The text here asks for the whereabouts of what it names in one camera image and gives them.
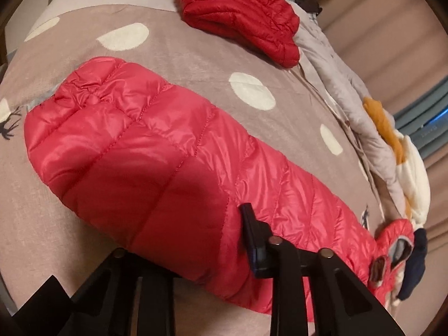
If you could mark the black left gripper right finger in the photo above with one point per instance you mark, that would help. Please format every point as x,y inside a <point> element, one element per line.
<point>342,304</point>

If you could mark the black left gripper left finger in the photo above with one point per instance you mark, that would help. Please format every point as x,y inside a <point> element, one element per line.
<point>125,295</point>

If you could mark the bright red puffer jacket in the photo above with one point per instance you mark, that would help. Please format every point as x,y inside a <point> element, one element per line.
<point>162,171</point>

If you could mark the navy blue garment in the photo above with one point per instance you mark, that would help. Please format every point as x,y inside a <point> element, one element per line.
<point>415,265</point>

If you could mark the cream and orange fleece garment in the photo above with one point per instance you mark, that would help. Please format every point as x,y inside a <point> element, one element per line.
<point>410,170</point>

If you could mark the grey blue curtain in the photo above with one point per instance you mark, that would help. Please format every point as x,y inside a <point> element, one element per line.
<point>425,120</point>

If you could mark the brown polka dot bed cover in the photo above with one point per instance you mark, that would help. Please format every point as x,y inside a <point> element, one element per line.
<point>41,237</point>

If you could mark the grey crumpled quilt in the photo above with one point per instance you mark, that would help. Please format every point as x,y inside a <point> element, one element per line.
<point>347,91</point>

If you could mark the folded dark red puffer jacket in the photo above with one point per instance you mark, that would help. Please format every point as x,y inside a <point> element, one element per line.
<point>264,26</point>

